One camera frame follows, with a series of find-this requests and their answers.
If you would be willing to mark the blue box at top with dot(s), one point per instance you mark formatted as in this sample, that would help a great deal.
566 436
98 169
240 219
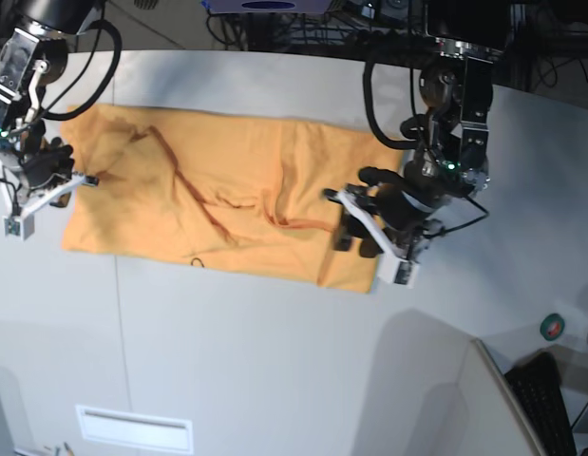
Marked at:
265 6

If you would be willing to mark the black keyboard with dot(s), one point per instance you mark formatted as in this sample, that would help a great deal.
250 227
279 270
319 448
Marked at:
536 386

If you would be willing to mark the yellow t-shirt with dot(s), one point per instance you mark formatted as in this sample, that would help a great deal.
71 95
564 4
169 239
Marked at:
228 193

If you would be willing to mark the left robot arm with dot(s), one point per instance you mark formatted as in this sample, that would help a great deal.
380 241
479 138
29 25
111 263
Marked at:
456 88

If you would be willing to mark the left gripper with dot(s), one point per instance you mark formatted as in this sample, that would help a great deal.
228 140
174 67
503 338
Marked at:
406 203

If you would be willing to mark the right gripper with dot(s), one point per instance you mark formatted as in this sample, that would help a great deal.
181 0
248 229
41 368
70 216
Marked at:
44 170

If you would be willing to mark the white label plate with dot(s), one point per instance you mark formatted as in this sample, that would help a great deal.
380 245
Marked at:
125 429

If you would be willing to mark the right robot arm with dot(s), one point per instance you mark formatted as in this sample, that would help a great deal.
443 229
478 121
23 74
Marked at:
34 57

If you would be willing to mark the green tape roll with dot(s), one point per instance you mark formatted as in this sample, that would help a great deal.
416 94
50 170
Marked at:
552 327

